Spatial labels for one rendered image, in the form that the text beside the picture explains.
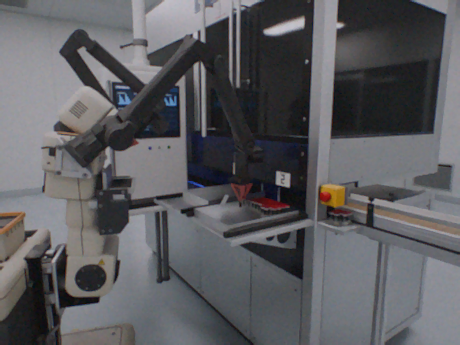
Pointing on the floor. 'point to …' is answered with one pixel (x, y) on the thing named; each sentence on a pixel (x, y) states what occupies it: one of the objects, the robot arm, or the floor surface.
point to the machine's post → (317, 165)
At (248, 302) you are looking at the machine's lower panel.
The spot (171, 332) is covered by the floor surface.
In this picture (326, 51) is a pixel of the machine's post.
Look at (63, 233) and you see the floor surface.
